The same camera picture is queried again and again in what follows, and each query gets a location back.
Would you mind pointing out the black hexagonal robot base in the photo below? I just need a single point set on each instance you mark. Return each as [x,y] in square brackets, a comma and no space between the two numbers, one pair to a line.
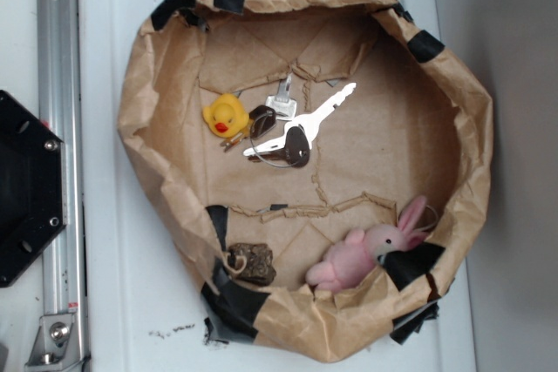
[32,195]

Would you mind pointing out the dark-headed silver key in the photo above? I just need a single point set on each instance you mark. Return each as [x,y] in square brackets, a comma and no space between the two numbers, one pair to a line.
[290,150]

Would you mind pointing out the brown paper bag bin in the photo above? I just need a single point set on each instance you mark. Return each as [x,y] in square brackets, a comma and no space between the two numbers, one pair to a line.
[418,123]

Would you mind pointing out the dark brown key fob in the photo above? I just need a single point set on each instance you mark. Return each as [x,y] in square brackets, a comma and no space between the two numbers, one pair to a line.
[262,120]

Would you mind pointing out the long silver key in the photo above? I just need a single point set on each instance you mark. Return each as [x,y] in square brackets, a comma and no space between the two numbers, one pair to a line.
[310,122]

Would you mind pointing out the short silver key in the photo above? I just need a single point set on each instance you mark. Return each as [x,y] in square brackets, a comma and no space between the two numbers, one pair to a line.
[282,103]

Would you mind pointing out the yellow rubber duck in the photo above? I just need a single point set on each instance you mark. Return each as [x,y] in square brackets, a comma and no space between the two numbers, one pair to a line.
[226,116]

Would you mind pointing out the pink plush bunny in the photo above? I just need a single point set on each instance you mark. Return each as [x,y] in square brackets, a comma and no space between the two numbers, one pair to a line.
[350,260]

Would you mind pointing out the white plastic tray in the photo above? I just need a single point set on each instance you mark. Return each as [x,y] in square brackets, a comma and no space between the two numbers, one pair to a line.
[145,313]

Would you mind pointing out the brown rock with string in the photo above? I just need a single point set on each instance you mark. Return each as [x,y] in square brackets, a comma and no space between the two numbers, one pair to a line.
[251,263]

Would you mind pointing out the aluminium extrusion rail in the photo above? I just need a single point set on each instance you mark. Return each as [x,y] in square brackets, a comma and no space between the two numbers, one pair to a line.
[64,270]

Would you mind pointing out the metal corner bracket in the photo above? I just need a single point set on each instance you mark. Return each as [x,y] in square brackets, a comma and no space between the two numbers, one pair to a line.
[56,345]

